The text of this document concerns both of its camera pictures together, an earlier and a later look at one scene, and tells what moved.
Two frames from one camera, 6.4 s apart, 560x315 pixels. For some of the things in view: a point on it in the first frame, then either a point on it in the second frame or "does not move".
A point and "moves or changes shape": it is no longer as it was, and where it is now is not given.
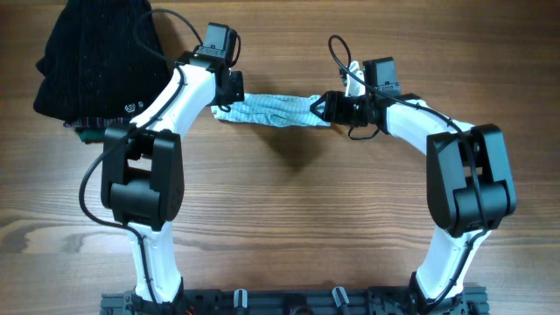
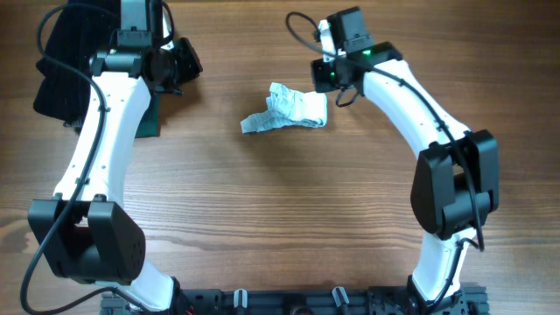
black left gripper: x=236 y=94 -> x=192 y=67
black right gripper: x=332 y=109 -> x=320 y=84
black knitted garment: x=104 y=59 does not move
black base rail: x=296 y=302 does not move
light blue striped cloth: x=274 y=109 moves or changes shape
